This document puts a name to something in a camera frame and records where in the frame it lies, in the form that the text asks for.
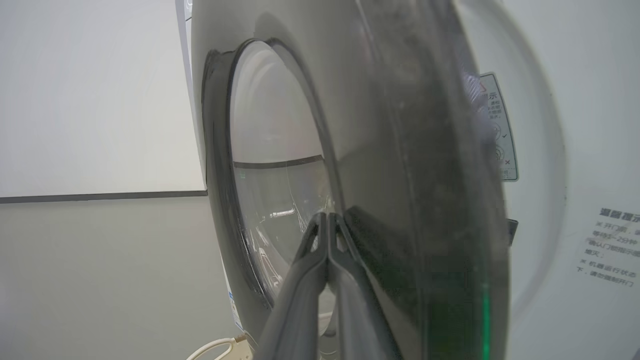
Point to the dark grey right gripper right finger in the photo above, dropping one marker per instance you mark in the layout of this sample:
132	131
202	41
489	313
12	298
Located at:
357	315

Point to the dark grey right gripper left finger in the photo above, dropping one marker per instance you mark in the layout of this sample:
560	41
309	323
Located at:
295	310

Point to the grey round washing machine door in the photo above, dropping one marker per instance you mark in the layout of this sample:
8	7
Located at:
390	150

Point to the cream perforated laundry basket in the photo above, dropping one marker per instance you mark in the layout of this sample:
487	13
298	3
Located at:
245	350

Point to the white front-load washing machine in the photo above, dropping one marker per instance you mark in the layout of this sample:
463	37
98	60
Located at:
575	150

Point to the blue and white energy label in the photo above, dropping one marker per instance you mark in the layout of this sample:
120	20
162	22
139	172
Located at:
234	310

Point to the grey warning sticker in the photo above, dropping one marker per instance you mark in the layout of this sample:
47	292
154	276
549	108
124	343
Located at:
502	125

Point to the clear printed text sticker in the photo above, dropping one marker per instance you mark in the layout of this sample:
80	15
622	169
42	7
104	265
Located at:
612	247

